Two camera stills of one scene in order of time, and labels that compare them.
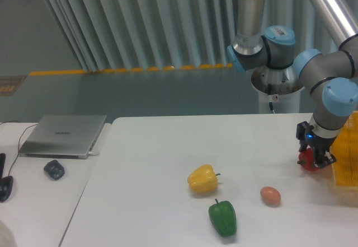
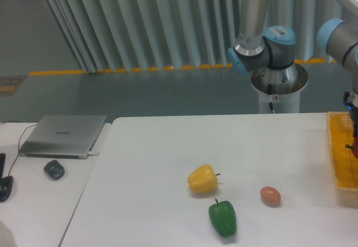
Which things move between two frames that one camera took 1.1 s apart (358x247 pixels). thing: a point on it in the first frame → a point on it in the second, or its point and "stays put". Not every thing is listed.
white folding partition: (133, 24) stays put
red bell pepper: (306, 159) → (354, 147)
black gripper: (320, 145) → (353, 110)
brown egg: (271, 195) stays put
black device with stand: (6, 183) stays put
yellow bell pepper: (203, 179) stays put
